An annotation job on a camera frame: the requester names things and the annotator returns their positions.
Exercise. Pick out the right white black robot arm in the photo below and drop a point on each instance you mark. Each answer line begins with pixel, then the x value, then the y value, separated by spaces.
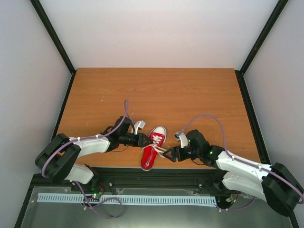
pixel 274 184

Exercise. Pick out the red canvas sneaker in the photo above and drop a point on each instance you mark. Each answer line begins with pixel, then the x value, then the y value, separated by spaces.
pixel 153 149

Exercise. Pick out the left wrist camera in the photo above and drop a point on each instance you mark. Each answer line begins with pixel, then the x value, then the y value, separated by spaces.
pixel 139 125

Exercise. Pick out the right black frame post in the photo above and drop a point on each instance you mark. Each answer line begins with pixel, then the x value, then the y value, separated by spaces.
pixel 275 14

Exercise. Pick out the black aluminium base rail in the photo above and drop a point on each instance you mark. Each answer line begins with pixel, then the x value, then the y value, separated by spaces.
pixel 203 181

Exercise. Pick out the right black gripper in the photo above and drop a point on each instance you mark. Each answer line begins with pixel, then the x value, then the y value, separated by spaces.
pixel 174 158

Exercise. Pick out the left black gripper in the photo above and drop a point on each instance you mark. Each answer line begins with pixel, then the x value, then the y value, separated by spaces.
pixel 144 137

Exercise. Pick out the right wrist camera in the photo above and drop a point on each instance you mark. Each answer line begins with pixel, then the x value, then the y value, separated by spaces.
pixel 181 137

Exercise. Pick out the white shoelace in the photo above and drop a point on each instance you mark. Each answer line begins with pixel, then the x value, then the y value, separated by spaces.
pixel 154 147

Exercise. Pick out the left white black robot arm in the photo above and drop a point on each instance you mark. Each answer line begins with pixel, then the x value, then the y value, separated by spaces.
pixel 57 161

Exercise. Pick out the black frame post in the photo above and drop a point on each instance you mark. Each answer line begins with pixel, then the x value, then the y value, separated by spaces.
pixel 52 34
pixel 275 14

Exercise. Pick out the small circuit board with led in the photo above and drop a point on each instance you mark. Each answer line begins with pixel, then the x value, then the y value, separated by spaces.
pixel 98 191

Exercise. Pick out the light blue slotted cable duct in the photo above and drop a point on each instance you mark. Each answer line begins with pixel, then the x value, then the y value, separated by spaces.
pixel 134 200

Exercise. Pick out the left black frame post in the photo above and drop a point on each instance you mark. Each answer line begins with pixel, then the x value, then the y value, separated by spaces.
pixel 52 34

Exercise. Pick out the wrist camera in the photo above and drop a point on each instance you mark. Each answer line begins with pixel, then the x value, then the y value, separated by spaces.
pixel 181 137
pixel 139 125

